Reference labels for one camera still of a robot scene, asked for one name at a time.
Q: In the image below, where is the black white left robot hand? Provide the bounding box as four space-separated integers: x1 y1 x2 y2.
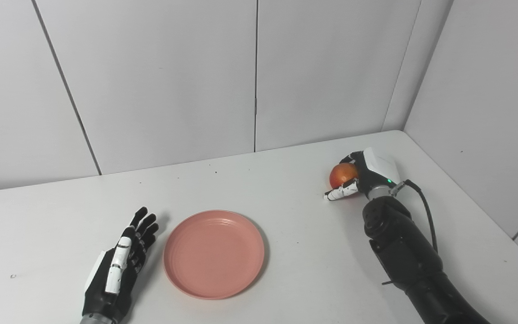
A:
82 207 160 324

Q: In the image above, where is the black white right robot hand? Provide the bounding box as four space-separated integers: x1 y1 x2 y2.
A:
323 147 401 202

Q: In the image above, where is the red pomegranate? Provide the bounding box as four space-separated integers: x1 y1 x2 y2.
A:
329 163 359 189

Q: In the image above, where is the pink round plate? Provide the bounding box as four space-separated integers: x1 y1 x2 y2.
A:
163 210 265 300

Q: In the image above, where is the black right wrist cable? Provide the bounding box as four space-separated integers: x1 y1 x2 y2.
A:
392 179 439 253

